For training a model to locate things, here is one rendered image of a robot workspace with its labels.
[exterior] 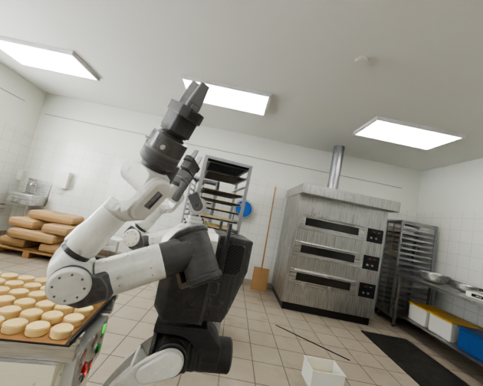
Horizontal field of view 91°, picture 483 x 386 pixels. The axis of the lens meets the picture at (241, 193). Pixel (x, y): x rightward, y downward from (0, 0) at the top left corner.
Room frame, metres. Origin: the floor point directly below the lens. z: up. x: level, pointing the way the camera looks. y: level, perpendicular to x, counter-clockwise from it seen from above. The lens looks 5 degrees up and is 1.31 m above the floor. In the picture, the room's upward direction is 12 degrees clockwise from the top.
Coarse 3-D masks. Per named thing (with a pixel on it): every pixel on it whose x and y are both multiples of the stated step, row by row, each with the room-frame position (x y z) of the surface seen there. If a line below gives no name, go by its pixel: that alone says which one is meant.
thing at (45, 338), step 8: (56, 304) 0.82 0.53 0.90; (72, 312) 0.79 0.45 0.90; (40, 320) 0.72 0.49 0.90; (0, 328) 0.65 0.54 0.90; (0, 336) 0.62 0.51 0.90; (8, 336) 0.63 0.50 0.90; (16, 336) 0.63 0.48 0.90; (24, 336) 0.64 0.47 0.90; (40, 336) 0.65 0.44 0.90; (48, 336) 0.66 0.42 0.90; (64, 344) 0.64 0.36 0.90
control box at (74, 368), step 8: (96, 320) 0.90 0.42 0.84; (104, 320) 0.91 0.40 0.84; (96, 328) 0.85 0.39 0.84; (88, 336) 0.80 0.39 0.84; (80, 344) 0.76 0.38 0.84; (88, 344) 0.78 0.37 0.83; (96, 344) 0.86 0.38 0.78; (80, 352) 0.72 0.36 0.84; (88, 352) 0.80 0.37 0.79; (80, 360) 0.74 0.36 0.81; (88, 360) 0.82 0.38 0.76; (64, 368) 0.71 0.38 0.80; (72, 368) 0.71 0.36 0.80; (80, 368) 0.76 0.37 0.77; (88, 368) 0.83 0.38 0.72; (64, 376) 0.71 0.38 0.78; (72, 376) 0.71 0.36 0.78; (80, 376) 0.78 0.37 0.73; (64, 384) 0.71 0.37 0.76; (72, 384) 0.72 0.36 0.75
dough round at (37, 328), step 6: (30, 324) 0.66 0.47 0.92; (36, 324) 0.66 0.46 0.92; (42, 324) 0.67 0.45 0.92; (48, 324) 0.67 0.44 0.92; (30, 330) 0.64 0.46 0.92; (36, 330) 0.64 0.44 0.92; (42, 330) 0.65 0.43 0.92; (48, 330) 0.68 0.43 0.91; (30, 336) 0.64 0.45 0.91; (36, 336) 0.64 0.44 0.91
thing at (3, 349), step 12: (0, 348) 0.64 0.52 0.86; (12, 348) 0.65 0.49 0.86; (24, 348) 0.65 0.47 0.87; (36, 348) 0.66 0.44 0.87; (48, 348) 0.66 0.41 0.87; (60, 348) 0.67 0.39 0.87; (72, 348) 0.67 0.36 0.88; (48, 360) 0.66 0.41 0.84; (60, 360) 0.67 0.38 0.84; (72, 360) 0.67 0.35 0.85
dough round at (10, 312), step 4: (0, 308) 0.70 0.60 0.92; (4, 308) 0.71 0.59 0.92; (8, 308) 0.71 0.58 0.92; (12, 308) 0.71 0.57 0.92; (16, 308) 0.72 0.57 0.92; (20, 308) 0.72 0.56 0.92; (0, 312) 0.69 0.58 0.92; (4, 312) 0.69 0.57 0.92; (8, 312) 0.69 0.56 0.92; (12, 312) 0.70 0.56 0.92; (16, 312) 0.70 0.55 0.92; (4, 316) 0.69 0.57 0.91; (8, 316) 0.69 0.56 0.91; (12, 316) 0.70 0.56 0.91; (16, 316) 0.71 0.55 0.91
